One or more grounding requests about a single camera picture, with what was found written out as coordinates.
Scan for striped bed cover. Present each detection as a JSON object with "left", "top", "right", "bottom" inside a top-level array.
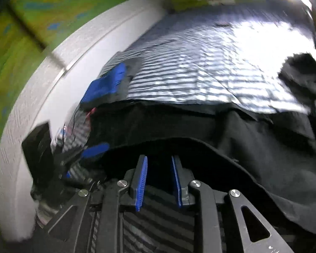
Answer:
[{"left": 37, "top": 11, "right": 316, "bottom": 253}]

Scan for black and white hanging strap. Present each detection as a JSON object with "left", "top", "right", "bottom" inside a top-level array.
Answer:
[{"left": 8, "top": 3, "right": 69, "bottom": 69}]

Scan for black pants with red waistband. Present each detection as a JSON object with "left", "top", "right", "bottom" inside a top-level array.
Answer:
[{"left": 86, "top": 99, "right": 316, "bottom": 236}]

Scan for green landscape wall poster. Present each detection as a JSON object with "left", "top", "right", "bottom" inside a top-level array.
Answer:
[{"left": 0, "top": 0, "right": 161, "bottom": 217}]

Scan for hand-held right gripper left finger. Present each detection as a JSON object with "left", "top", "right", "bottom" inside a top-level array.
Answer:
[{"left": 35, "top": 155, "right": 148, "bottom": 253}]

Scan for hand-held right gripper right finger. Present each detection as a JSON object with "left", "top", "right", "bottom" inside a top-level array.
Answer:
[{"left": 171, "top": 155, "right": 293, "bottom": 253}]

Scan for grey folded garment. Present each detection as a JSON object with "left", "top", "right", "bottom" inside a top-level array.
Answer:
[{"left": 79, "top": 58, "right": 143, "bottom": 111}]

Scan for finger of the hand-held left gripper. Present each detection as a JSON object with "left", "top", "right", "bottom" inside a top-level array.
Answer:
[
  {"left": 80, "top": 142, "right": 111, "bottom": 161},
  {"left": 60, "top": 169, "right": 100, "bottom": 188}
]

